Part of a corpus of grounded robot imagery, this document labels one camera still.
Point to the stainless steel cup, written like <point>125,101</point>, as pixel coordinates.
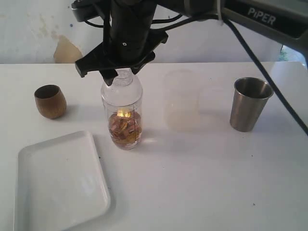
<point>250,97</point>

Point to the clear plastic shaker cup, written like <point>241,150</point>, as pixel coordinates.
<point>109,109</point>

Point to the brown wooden cup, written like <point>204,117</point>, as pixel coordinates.
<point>50,101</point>

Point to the white rectangular tray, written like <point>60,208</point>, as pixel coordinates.
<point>59,184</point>

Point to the clear plastic shaker lid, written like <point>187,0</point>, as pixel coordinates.
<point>126,89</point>

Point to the translucent white plastic beaker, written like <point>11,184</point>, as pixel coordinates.
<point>181,95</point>

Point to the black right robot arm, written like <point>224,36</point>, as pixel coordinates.
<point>284,21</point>

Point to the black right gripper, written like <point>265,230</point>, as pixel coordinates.
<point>128,41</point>

